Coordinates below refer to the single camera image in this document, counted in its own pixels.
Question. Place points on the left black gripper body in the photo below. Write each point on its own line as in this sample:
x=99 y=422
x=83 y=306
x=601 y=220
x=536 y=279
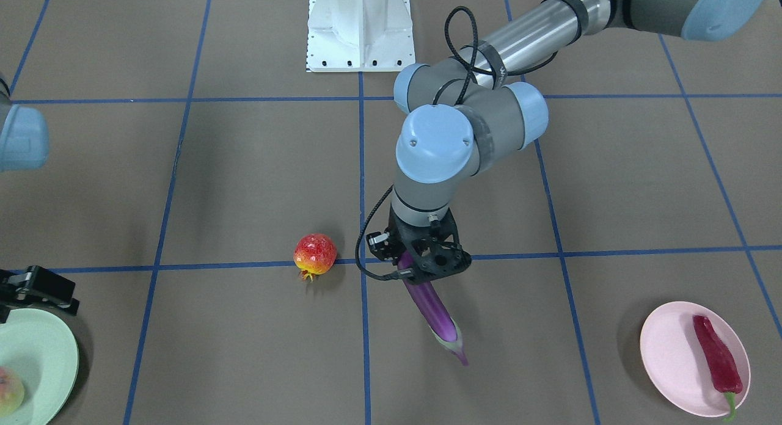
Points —
x=379 y=242

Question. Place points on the purple eggplant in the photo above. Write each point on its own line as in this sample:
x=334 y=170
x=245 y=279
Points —
x=444 y=329

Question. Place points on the red chili pepper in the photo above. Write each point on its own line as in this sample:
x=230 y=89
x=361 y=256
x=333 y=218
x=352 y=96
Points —
x=723 y=370

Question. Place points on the yellow pink peach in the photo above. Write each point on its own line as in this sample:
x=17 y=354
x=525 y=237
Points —
x=12 y=391

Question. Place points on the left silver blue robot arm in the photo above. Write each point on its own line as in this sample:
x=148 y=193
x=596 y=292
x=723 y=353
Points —
x=462 y=114

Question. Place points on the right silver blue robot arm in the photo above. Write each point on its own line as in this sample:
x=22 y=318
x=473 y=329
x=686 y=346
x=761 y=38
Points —
x=24 y=136

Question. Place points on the red pomegranate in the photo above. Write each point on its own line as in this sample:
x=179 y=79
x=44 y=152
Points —
x=314 y=255

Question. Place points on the pink plate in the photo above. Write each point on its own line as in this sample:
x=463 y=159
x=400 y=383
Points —
x=675 y=362

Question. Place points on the green plate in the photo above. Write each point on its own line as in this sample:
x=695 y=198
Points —
x=41 y=349

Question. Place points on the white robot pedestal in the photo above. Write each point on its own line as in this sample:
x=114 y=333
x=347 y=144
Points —
x=350 y=36

